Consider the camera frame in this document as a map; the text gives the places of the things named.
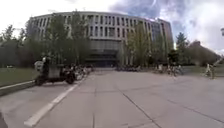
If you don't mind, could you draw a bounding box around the row of trees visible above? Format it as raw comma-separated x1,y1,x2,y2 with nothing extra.
0,11,93,69
121,23,169,68

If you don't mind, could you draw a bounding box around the dark vehicle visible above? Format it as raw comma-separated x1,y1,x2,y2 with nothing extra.
33,55,77,87

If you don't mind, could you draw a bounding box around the white painted line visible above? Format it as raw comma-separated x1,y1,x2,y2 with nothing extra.
23,77,87,128

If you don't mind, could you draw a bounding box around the row of parked bicycles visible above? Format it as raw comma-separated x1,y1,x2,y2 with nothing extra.
115,63,185,77
70,63,95,82

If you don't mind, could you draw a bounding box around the grey concrete slab pavement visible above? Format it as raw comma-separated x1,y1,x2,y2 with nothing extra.
0,68,224,128

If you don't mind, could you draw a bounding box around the large curved grey building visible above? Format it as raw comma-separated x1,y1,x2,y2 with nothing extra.
25,10,175,68

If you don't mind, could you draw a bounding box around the grey stone kerb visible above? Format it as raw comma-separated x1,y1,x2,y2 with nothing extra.
0,79,37,98

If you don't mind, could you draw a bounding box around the grass lawn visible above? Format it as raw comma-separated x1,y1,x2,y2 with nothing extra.
0,67,37,87

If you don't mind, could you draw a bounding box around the grass strip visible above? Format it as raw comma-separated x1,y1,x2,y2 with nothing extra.
182,65,224,77

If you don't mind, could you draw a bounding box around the person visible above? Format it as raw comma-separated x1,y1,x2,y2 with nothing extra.
204,62,216,80

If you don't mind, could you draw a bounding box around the group of trees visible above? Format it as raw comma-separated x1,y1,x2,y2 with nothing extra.
174,31,224,67

